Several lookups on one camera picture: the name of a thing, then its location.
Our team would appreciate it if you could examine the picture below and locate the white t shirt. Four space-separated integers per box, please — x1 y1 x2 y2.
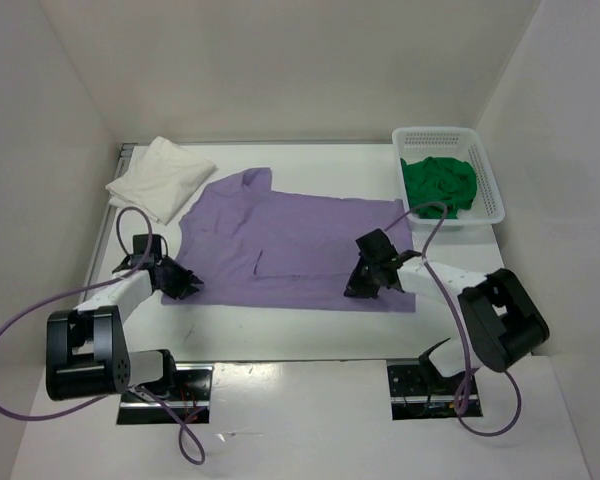
106 136 217 225

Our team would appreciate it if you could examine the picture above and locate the purple t shirt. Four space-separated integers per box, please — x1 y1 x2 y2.
176 168 416 313

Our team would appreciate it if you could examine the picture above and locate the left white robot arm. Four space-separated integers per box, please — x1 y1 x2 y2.
45 234 204 401

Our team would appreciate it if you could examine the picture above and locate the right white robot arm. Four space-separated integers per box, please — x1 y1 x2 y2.
344 229 550 393

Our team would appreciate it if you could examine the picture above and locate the green t shirt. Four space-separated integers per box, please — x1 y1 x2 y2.
400 157 477 219

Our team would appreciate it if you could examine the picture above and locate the white plastic basket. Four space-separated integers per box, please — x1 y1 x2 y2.
392 127 507 235

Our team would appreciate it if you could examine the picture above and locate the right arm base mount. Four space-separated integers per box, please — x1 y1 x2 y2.
386 359 464 421

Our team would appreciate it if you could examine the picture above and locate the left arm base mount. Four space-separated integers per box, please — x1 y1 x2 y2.
116 363 214 426

